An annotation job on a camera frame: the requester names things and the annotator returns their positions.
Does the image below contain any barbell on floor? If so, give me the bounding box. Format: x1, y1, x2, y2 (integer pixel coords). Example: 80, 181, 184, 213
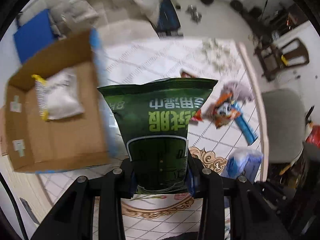
200, 0, 244, 13

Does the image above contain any open cardboard box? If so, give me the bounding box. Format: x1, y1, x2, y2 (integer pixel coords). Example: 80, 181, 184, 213
4, 29, 111, 173

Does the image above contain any yellow silver scrub sponge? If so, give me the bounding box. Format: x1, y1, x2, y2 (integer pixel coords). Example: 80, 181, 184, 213
31, 74, 48, 121

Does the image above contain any blue long tube packet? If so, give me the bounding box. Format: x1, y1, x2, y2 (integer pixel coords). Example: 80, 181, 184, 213
231, 100, 258, 146

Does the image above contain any black weight bench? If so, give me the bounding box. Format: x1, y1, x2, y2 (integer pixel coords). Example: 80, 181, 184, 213
154, 0, 181, 37

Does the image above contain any dark wooden chair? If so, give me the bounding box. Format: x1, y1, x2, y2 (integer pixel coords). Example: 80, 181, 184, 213
254, 38, 310, 82

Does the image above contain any grey plush toy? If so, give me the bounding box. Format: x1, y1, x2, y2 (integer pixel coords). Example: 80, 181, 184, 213
220, 81, 254, 102

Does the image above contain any blue phone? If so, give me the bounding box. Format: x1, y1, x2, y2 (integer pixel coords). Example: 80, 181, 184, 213
20, 197, 40, 225

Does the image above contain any blue folded mat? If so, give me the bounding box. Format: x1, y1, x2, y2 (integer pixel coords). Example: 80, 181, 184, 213
14, 9, 56, 64

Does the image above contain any orange snack packet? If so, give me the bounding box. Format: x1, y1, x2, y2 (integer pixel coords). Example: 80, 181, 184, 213
201, 93, 241, 128

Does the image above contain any striped beige mat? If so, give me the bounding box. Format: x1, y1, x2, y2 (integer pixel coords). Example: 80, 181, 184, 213
1, 155, 53, 223

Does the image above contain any chrome dumbbell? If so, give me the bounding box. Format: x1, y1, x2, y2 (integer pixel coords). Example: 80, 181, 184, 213
185, 5, 197, 15
191, 11, 202, 23

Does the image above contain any green wet wipes pack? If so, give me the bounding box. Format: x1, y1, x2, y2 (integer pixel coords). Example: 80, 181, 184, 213
98, 77, 217, 194

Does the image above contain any white towel pack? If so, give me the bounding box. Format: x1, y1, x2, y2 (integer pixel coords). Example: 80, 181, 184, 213
46, 67, 84, 120

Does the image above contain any grey upholstered chair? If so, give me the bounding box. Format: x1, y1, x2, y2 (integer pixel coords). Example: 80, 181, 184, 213
262, 88, 305, 164

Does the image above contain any red snack packet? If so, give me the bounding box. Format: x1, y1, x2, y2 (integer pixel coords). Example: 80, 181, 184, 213
180, 70, 203, 126

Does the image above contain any white puffer jacket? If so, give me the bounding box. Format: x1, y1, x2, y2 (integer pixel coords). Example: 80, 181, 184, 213
61, 0, 163, 28

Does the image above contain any light blue tissue pack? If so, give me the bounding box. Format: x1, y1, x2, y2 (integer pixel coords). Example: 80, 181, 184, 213
221, 148, 264, 183

